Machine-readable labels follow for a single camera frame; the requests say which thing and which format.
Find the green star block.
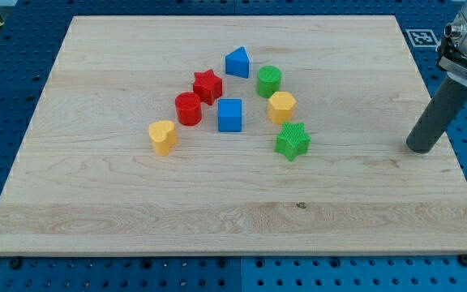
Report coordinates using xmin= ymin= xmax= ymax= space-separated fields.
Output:
xmin=275 ymin=122 xmax=311 ymax=161

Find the green cylinder block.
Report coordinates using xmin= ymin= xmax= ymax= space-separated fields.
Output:
xmin=256 ymin=66 xmax=282 ymax=98

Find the yellow heart block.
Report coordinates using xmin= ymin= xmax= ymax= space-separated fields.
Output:
xmin=148 ymin=120 xmax=178 ymax=157

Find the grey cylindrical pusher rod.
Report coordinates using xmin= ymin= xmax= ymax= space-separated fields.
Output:
xmin=406 ymin=76 xmax=467 ymax=154

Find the light wooden board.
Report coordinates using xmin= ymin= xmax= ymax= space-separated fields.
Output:
xmin=0 ymin=15 xmax=467 ymax=257

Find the blue triangle block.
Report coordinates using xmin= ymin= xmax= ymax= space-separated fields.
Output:
xmin=225 ymin=46 xmax=250 ymax=79

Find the yellow hexagon block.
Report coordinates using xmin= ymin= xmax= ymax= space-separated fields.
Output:
xmin=267 ymin=92 xmax=297 ymax=125

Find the red star block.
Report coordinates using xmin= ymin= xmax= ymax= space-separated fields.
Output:
xmin=193 ymin=69 xmax=223 ymax=105

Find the red cylinder block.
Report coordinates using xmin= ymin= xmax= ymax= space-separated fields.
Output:
xmin=174 ymin=92 xmax=202 ymax=126

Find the white fiducial marker tag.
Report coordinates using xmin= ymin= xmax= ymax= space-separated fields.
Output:
xmin=406 ymin=28 xmax=439 ymax=48

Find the blue cube block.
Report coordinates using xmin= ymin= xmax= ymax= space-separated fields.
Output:
xmin=217 ymin=99 xmax=242 ymax=132

